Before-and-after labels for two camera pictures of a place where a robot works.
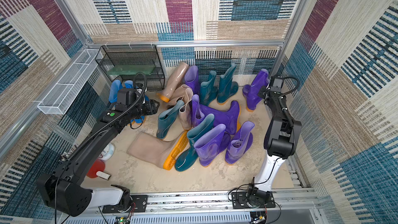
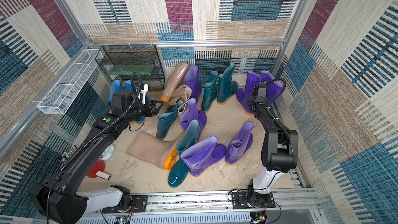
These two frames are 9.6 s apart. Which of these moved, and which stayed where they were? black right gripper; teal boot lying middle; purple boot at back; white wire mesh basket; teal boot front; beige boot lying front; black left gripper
Moved: teal boot front; black right gripper
Stayed: teal boot lying middle; beige boot lying front; purple boot at back; black left gripper; white wire mesh basket
